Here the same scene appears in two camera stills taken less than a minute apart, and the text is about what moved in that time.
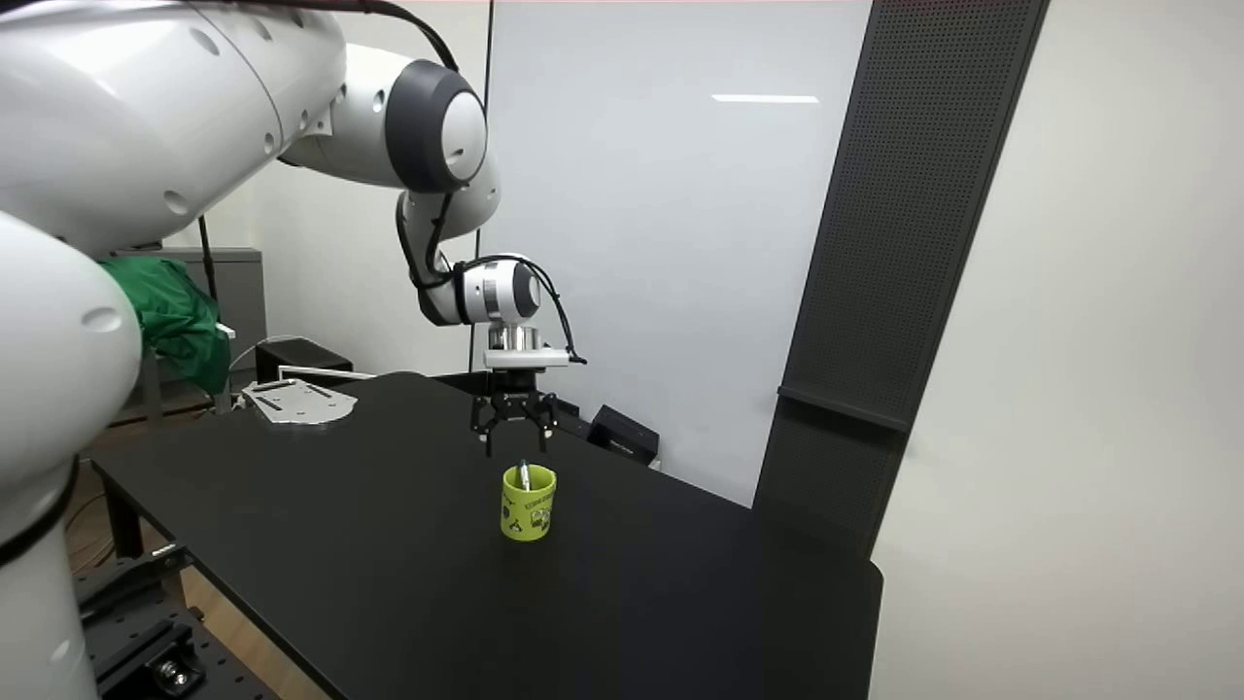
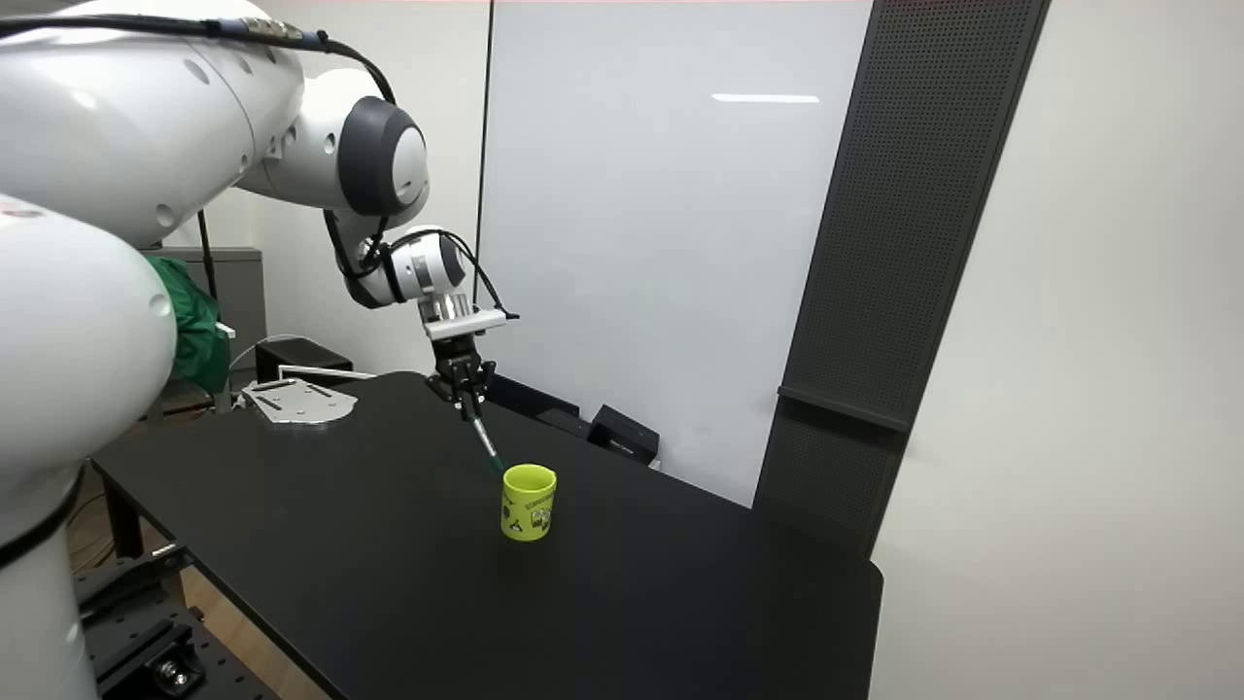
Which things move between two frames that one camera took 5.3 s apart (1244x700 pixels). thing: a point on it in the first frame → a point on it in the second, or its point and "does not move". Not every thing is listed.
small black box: (293, 356) does not move
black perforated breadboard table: (151, 644) does not move
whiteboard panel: (657, 163) does not move
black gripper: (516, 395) → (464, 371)
